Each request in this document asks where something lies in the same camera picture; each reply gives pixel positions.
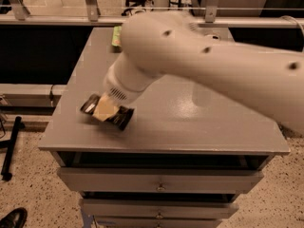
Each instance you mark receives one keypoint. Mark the metal railing frame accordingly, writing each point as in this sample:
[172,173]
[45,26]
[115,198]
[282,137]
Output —
[208,13]

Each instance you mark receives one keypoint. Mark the silver redbull can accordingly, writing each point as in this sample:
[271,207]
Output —
[212,35]

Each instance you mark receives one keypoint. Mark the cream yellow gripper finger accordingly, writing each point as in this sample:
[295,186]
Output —
[104,110]

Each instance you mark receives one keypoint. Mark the top grey drawer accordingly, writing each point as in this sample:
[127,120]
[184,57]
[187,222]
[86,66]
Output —
[160,180]

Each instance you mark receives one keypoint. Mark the bottom grey drawer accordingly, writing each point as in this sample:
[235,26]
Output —
[157,223]

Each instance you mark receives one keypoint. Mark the black office chair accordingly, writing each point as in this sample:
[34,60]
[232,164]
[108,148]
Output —
[134,6]

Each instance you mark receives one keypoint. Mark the black leather shoe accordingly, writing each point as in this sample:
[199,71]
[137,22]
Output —
[14,219]

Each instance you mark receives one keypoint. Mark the green chip bag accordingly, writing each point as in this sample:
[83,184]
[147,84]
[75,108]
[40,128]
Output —
[116,37]

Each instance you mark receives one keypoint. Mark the grey drawer cabinet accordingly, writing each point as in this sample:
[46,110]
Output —
[177,124]

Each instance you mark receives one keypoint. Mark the middle grey drawer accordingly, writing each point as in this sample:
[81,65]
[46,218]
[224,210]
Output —
[158,209]

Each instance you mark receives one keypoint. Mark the grey drawer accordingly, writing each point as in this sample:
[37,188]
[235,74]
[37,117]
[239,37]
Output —
[157,223]
[158,209]
[160,180]

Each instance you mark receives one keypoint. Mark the black metal stand leg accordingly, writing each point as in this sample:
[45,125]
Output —
[9,146]

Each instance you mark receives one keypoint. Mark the black rxbar chocolate wrapper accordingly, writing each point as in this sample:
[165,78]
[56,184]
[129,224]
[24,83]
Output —
[120,119]

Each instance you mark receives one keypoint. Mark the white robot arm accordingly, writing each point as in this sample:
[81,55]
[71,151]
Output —
[268,80]

